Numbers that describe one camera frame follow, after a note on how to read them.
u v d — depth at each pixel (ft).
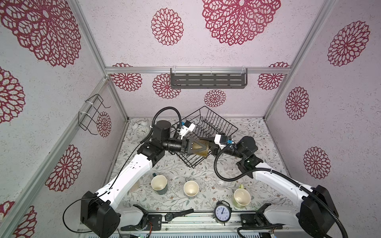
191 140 1.92
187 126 2.05
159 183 2.68
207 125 3.58
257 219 2.17
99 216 1.25
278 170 3.02
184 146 1.87
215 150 2.06
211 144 1.94
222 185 2.86
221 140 1.74
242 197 2.67
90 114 2.47
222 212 2.45
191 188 2.75
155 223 2.40
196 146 1.95
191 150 1.85
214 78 3.10
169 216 2.45
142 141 1.98
